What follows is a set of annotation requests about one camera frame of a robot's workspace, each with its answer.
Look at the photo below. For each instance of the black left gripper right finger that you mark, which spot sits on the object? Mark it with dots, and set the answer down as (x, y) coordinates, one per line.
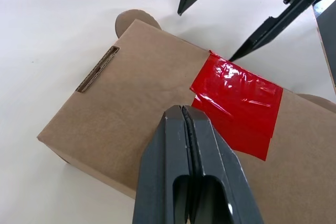
(218, 171)

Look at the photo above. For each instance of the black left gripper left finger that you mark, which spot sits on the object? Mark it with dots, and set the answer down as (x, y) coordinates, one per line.
(162, 169)

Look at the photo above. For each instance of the brown cardboard box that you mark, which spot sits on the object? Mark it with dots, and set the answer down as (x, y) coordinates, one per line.
(118, 103)

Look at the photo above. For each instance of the red tape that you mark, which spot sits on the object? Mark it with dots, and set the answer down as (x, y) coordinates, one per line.
(241, 108)

